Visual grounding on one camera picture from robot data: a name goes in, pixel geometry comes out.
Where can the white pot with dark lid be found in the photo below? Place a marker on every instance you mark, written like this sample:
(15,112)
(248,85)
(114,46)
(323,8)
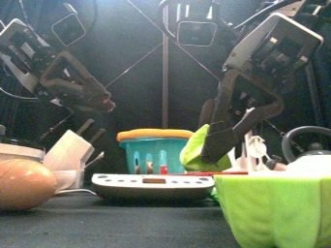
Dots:
(19,151)

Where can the brown toy in basket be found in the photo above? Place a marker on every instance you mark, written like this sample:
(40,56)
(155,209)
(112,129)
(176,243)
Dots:
(148,167)

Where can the red flat toy piece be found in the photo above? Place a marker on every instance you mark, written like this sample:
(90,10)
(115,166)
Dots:
(215,173)

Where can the teal basket with orange rim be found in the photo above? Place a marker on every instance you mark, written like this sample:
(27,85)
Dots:
(152,145)

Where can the red toy in basket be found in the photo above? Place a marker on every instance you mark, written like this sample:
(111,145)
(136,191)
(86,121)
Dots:
(163,169)

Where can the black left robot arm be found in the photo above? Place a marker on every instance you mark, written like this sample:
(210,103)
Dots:
(68,29)

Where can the brown toy egg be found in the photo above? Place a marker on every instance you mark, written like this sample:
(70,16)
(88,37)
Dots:
(23,185)

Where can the white kitchen scale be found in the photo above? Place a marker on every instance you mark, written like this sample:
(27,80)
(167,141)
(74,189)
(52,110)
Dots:
(152,187)

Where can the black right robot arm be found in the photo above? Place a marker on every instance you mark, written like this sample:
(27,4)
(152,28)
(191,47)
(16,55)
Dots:
(196,32)

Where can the metal frame pole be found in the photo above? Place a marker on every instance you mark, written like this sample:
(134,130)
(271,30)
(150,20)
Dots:
(164,80)

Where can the white toy stand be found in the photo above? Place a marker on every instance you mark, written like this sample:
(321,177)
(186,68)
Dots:
(254,151)

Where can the green cloth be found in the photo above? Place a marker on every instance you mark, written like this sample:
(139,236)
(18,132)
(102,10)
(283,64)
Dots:
(194,151)

